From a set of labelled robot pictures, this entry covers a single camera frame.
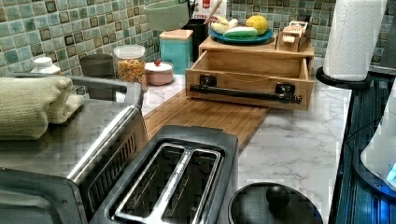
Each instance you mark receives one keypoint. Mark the light green cup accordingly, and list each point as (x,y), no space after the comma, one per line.
(167,15)

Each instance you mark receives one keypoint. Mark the open wooden drawer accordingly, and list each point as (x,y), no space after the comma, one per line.
(251,78)

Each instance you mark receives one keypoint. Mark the wooden drawer cabinet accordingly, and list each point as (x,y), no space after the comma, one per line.
(268,48)

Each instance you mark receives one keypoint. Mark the dark grey cup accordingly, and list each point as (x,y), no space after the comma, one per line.
(97,65)

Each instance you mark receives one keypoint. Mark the wooden cutting board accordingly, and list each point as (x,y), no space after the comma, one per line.
(240,120)

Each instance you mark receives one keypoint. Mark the black two-slot toaster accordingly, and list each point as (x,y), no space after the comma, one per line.
(184,175)

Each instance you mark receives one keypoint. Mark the teal canister with wooden lid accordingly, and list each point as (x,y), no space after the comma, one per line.
(176,48)

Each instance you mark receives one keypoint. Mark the blue plate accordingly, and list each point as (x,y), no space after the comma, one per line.
(260,39)

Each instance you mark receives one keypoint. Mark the black utensil holder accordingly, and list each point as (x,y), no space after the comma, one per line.
(199,35)

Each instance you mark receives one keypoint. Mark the clear jar of cereal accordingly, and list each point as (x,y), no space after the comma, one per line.
(130,65)

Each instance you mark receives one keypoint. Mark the plush watermelon slice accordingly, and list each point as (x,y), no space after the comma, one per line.
(241,32)

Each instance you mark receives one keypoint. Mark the plush peeled banana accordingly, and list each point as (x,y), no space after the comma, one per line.
(221,25)

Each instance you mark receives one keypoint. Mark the cereal box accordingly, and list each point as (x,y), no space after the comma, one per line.
(202,8)

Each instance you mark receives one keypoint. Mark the wooden tea bag box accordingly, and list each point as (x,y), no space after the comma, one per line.
(293,36)

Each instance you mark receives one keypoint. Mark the black pot lid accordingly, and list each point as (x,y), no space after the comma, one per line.
(270,203)

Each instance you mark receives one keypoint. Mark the black paper towel holder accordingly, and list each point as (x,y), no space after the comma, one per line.
(343,84)

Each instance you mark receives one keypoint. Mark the silver toaster oven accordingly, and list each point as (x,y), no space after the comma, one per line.
(63,177)

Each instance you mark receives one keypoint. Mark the white capped orange bottle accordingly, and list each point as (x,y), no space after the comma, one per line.
(44,65)

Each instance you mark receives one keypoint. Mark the beige folded towel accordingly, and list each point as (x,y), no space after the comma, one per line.
(28,105)

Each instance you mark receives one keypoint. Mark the paper towel roll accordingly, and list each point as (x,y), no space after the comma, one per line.
(354,32)

